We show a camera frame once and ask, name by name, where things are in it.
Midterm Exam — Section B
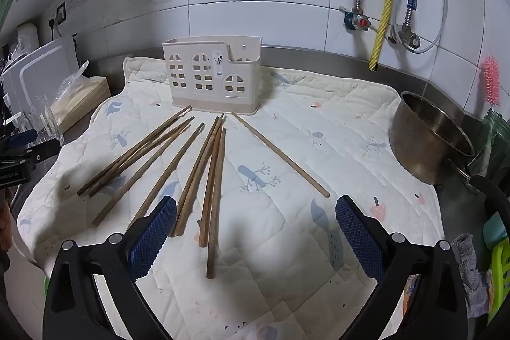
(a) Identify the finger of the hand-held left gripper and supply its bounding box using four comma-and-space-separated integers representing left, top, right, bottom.
0, 129, 38, 149
22, 138, 61, 170

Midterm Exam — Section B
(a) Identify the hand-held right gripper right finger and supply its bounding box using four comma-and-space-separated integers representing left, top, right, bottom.
335, 195, 469, 340

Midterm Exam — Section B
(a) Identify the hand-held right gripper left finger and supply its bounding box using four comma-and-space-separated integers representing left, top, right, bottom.
43, 196, 178, 340

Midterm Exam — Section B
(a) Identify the beige plastic utensil holder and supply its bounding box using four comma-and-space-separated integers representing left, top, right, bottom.
161, 36, 261, 117

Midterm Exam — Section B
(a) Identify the person's left forearm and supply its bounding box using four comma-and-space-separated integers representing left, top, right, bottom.
0, 197, 12, 277

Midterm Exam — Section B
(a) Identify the clear glass cup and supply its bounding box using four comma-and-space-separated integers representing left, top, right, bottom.
26, 93, 64, 145

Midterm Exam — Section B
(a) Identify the plain white cutting board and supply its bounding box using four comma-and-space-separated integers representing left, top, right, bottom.
0, 57, 25, 113

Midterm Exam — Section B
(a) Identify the wooden box in plastic bag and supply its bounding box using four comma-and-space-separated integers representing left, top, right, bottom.
50, 61, 111, 127

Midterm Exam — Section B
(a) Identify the white cutting board grey rim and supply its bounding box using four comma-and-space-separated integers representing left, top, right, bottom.
19, 36, 80, 102

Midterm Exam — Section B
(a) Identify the white rounded appliance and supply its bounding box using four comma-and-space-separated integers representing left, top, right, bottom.
16, 21, 38, 50

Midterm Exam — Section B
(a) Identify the cream quilted printed mat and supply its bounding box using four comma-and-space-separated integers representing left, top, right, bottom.
16, 55, 447, 340

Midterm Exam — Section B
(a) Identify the stainless steel bowl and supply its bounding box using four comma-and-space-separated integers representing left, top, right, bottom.
388, 91, 477, 185

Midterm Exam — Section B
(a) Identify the grey knitted cloth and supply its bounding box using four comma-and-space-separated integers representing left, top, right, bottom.
450, 232, 495, 319

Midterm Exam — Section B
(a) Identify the green plastic basket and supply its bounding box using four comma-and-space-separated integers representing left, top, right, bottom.
486, 244, 510, 325

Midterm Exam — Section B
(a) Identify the metal angle valve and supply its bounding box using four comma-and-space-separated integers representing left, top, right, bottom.
388, 23, 422, 50

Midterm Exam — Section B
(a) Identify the pink bristle brush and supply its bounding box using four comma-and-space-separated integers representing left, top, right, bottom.
480, 55, 502, 107

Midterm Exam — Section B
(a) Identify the valve with red handle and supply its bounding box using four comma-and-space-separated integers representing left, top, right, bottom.
339, 5, 377, 33

